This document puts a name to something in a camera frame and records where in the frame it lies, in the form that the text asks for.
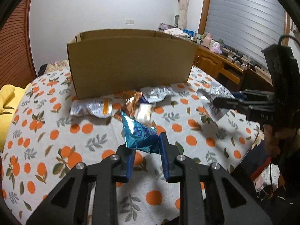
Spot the yellow plush toy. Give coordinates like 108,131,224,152
0,84,31,152

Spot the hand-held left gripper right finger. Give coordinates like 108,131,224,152
159,132,272,225

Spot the black cable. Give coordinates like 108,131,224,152
278,35,300,52

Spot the folded floral cloth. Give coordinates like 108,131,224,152
163,27,191,37

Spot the wooden louvred wardrobe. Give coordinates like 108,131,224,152
0,0,37,90

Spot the small clear snack packet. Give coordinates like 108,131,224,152
136,103,153,125

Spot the beige curtain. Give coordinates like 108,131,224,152
177,0,190,29

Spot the brown cardboard box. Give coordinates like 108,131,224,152
66,29,199,100

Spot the silver snack packet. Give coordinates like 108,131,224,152
140,86,177,104
196,82,235,123

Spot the copper foil snack packet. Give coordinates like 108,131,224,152
114,90,143,120

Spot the grey window blind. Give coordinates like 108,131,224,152
204,0,289,69

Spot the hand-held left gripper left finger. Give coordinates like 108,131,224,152
26,145,136,225

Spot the pink bottle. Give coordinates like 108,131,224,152
203,34,213,49

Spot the silver packet with orange strip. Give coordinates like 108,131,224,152
70,98,113,119

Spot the person's right hand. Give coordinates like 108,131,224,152
264,123,296,157

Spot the wooden sideboard cabinet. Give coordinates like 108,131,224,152
192,46,275,92

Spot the orange print bedsheet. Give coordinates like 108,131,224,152
0,64,282,225

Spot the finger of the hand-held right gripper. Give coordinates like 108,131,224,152
231,89,276,100
213,97,252,114

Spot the blue snack packet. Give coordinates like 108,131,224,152
119,110,161,154

